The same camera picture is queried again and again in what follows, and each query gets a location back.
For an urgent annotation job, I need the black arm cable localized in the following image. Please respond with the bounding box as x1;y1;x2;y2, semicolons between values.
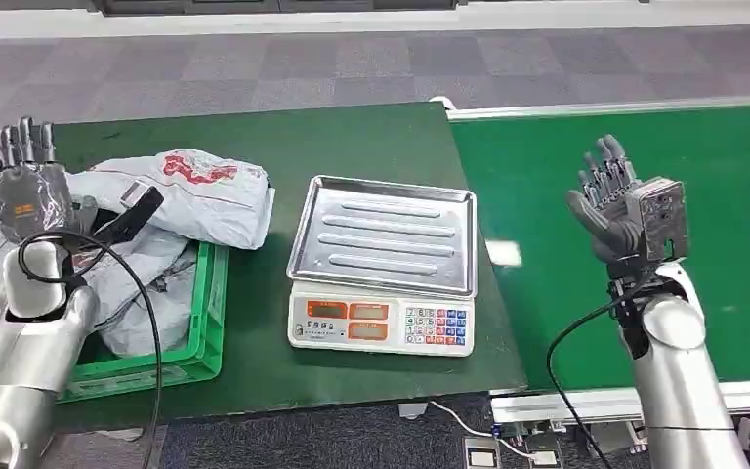
546;272;648;469
17;230;164;469

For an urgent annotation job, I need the white parcel bag red print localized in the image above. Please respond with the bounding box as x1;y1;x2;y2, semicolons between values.
65;149;277;252

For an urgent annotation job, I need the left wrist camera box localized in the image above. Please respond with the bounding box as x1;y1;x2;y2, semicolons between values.
93;184;166;246

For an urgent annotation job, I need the green belt conveyor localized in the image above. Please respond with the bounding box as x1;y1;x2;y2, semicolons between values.
430;95;750;454

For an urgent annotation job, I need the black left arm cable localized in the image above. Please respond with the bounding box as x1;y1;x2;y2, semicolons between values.
17;230;164;469

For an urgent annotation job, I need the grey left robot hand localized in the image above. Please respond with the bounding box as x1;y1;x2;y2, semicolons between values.
0;116;102;246

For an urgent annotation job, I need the green plastic crate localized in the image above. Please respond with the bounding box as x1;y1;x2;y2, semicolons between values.
58;240;230;404

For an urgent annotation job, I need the white floor cable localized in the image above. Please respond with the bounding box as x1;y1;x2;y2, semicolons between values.
430;401;538;461

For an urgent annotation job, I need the white electronic scale steel tray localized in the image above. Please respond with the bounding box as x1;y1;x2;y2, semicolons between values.
285;174;479;359

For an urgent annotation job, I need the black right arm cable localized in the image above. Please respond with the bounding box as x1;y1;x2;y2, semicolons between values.
546;272;648;469

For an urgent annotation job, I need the large floor socket box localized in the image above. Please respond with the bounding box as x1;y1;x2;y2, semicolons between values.
462;437;503;469

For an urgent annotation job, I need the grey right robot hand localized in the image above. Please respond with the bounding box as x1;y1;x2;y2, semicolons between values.
565;134;691;267

